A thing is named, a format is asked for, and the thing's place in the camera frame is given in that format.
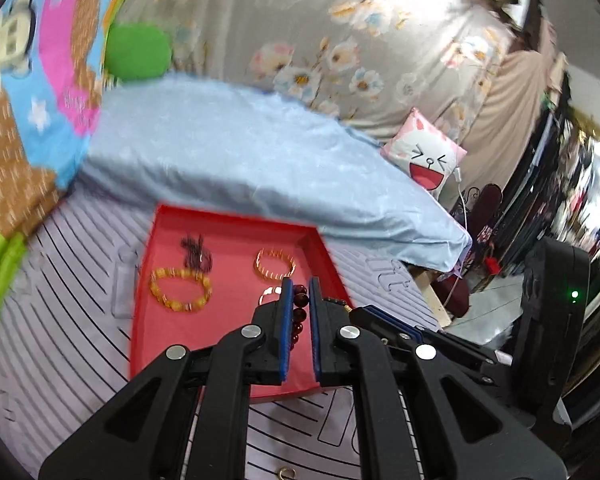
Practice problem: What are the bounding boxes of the colourful cartoon monkey quilt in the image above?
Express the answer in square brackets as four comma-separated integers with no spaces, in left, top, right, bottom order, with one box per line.
[0,0,122,305]

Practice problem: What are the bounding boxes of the thin gold bangle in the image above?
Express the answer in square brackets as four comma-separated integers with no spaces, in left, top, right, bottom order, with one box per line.
[258,286,282,306]

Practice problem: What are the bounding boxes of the pink bunny face cushion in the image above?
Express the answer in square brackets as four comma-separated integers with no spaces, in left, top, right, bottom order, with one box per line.
[380,108,466,198]

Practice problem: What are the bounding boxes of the dark red chair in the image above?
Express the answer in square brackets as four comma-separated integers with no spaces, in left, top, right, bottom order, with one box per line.
[432,183,503,318]

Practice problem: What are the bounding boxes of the dark red bead bracelet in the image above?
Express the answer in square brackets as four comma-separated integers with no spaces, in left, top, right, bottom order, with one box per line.
[290,283,311,351]

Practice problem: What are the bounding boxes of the white charging cable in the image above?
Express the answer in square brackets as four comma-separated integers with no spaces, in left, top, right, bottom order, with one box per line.
[442,167,472,311]

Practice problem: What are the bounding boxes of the red cardboard tray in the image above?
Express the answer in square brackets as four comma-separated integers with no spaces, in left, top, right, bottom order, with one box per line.
[130,204,350,375]

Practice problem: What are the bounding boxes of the green plush cushion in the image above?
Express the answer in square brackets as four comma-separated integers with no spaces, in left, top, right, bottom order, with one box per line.
[105,23,172,81]

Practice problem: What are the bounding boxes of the dark garnet bead strand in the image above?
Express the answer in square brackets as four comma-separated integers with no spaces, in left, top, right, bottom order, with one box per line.
[181,235,212,274]

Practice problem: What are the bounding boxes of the grey floral bedsheet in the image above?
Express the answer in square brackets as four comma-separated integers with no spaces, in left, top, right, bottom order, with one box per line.
[116,0,513,141]

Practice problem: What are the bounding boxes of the yellow crystal chunky bracelet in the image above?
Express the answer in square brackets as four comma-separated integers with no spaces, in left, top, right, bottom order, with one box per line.
[147,266,214,314]

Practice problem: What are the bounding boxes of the light blue pillow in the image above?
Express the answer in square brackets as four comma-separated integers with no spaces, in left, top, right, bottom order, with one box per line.
[76,75,471,272]

